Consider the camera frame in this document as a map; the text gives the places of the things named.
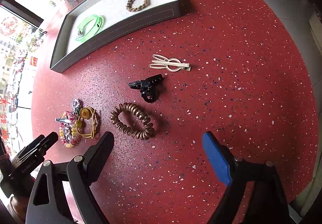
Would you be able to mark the silver rhinestone hair clip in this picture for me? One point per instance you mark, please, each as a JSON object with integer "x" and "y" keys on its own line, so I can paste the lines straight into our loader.
{"x": 63, "y": 120}

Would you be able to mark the green translucent bangle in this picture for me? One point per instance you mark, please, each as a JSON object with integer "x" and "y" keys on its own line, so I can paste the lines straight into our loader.
{"x": 89, "y": 27}

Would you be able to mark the grey jewelry tray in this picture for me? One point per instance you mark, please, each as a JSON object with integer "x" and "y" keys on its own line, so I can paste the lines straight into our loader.
{"x": 120, "y": 18}

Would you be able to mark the black claw hair clip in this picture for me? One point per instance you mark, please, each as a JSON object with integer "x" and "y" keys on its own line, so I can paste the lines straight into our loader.
{"x": 147, "y": 87}

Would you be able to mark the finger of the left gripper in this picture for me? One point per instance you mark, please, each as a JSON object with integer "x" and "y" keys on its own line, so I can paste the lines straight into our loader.
{"x": 38, "y": 147}

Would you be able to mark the cream white hair clip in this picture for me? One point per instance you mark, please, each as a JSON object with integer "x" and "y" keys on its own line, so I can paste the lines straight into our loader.
{"x": 170, "y": 64}

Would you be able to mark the small silver patterned clip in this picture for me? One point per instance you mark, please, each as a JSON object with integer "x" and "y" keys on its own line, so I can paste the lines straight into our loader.
{"x": 76, "y": 106}

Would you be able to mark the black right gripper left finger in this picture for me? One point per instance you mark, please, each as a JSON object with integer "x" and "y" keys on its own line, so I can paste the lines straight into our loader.
{"x": 48, "y": 202}

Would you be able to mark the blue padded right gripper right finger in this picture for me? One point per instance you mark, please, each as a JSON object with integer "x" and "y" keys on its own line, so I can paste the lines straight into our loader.
{"x": 267, "y": 203}

